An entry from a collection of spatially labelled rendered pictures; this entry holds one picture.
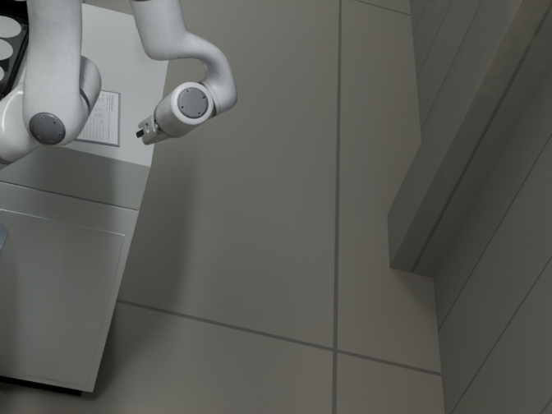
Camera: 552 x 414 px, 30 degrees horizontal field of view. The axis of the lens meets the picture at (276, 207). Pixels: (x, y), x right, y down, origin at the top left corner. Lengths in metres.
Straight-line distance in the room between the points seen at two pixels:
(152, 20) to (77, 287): 1.04
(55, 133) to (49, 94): 0.08
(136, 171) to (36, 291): 0.51
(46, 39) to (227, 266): 1.83
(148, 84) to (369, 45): 2.52
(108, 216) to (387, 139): 2.16
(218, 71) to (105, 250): 0.79
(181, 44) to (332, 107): 2.67
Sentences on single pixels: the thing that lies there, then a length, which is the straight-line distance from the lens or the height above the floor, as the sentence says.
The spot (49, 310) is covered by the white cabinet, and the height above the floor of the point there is 0.40.
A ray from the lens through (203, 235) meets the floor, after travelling 3.73.
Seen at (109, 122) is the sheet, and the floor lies 0.97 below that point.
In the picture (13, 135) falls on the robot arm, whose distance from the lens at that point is 2.12.
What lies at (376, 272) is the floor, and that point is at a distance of 3.86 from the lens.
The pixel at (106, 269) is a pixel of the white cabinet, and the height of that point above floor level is 0.60.
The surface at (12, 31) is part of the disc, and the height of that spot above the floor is 0.90.
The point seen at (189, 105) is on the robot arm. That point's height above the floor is 1.38.
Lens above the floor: 2.54
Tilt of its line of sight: 40 degrees down
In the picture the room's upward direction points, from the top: 21 degrees clockwise
